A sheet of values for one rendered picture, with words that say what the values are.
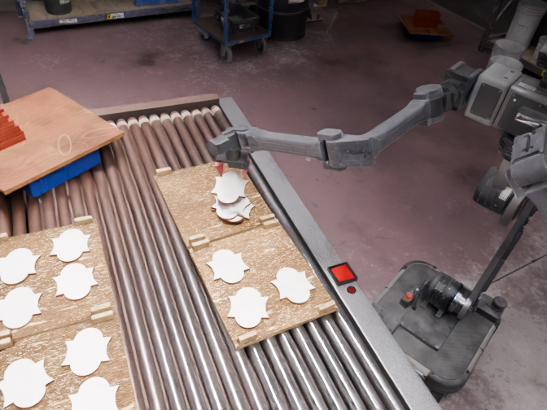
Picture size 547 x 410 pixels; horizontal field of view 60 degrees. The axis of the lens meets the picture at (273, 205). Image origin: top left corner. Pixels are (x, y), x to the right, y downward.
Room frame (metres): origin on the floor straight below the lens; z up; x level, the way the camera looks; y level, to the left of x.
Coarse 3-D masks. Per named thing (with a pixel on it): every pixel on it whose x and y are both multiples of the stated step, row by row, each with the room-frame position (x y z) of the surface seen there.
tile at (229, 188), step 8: (224, 176) 1.34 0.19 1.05; (232, 176) 1.35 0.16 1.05; (240, 176) 1.35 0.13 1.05; (216, 184) 1.31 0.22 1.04; (224, 184) 1.31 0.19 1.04; (232, 184) 1.31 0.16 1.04; (240, 184) 1.31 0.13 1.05; (216, 192) 1.27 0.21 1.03; (224, 192) 1.27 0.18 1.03; (232, 192) 1.27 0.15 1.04; (240, 192) 1.28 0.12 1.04; (224, 200) 1.24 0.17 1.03; (232, 200) 1.24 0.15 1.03
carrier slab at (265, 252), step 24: (240, 240) 1.14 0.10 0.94; (264, 240) 1.15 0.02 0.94; (288, 240) 1.17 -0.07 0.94; (264, 264) 1.04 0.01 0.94; (288, 264) 1.05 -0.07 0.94; (216, 288) 0.92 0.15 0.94; (240, 288) 0.93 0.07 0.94; (264, 288) 0.94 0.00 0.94; (288, 312) 0.86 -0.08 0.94; (312, 312) 0.87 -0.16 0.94; (264, 336) 0.77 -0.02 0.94
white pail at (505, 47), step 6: (498, 42) 4.75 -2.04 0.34; (504, 42) 4.78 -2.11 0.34; (510, 42) 4.77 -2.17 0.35; (516, 42) 4.75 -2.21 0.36; (492, 48) 4.69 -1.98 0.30; (498, 48) 4.58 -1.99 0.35; (504, 48) 4.78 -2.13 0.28; (510, 48) 4.76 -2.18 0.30; (516, 48) 4.73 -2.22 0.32; (522, 48) 4.67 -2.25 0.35; (492, 54) 4.63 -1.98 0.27; (498, 54) 4.56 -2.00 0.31; (504, 54) 4.53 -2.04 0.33; (510, 54) 4.50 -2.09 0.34; (516, 54) 4.51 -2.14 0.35; (522, 54) 4.57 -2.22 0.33
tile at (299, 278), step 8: (280, 272) 1.01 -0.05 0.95; (288, 272) 1.01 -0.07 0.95; (296, 272) 1.02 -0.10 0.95; (304, 272) 1.02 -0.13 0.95; (280, 280) 0.98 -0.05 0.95; (288, 280) 0.98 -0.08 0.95; (296, 280) 0.98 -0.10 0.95; (304, 280) 0.99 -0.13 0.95; (280, 288) 0.94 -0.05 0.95; (288, 288) 0.95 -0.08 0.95; (296, 288) 0.95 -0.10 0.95; (304, 288) 0.95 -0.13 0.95; (312, 288) 0.96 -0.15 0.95; (280, 296) 0.91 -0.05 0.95; (288, 296) 0.91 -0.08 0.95; (296, 296) 0.92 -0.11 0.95; (304, 296) 0.92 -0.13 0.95; (296, 304) 0.89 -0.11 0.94
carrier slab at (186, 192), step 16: (160, 176) 1.44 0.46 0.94; (176, 176) 1.45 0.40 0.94; (192, 176) 1.46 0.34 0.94; (208, 176) 1.47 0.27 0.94; (160, 192) 1.35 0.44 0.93; (176, 192) 1.35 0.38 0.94; (192, 192) 1.36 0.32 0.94; (208, 192) 1.37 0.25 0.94; (256, 192) 1.40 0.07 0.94; (176, 208) 1.26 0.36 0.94; (192, 208) 1.27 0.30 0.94; (208, 208) 1.28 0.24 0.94; (256, 208) 1.31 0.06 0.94; (176, 224) 1.18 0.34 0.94; (192, 224) 1.19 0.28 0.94; (208, 224) 1.20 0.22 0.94; (224, 224) 1.21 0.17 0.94; (240, 224) 1.22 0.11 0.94; (256, 224) 1.23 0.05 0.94
